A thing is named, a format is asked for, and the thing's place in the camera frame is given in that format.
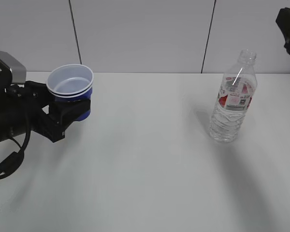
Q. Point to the blue paper cup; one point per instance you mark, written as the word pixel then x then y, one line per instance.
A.
pixel 71 82

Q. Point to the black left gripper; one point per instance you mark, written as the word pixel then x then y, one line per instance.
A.
pixel 21 111

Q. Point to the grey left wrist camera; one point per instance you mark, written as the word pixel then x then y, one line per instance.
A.
pixel 15 68

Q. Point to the clear water bottle red label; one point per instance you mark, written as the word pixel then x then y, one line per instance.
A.
pixel 235 94

